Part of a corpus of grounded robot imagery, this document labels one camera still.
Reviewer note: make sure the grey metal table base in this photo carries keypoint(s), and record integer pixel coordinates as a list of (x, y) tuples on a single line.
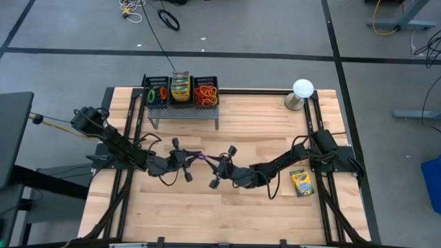
[(399, 24)]

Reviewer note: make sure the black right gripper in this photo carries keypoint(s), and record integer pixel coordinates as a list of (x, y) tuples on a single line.
[(225, 168)]

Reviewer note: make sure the silver aluminium bar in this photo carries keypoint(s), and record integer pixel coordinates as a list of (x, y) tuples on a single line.
[(318, 246), (127, 245)]

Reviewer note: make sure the blue plastic bin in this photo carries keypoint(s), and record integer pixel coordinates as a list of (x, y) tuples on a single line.
[(432, 186)]

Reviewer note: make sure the black slotted plastic bin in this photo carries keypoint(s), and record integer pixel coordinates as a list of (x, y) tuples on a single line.
[(206, 80), (156, 81), (181, 105)]

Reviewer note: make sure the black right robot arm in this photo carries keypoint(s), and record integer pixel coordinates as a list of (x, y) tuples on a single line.
[(275, 163)]

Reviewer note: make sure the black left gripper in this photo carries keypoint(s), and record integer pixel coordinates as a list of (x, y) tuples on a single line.
[(178, 159)]

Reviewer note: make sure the grey metal floor bar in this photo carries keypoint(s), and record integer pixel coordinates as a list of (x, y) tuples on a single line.
[(417, 114)]

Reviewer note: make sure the yellow rod with black knob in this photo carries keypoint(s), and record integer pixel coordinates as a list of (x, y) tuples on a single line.
[(37, 118)]

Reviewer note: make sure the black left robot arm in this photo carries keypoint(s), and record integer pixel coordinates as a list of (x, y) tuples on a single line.
[(117, 144)]

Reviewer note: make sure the dark grey desk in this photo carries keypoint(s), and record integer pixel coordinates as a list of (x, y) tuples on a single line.
[(13, 131)]

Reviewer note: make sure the grey perforated metal shelf riser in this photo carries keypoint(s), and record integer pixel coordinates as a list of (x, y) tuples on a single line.
[(186, 113)]

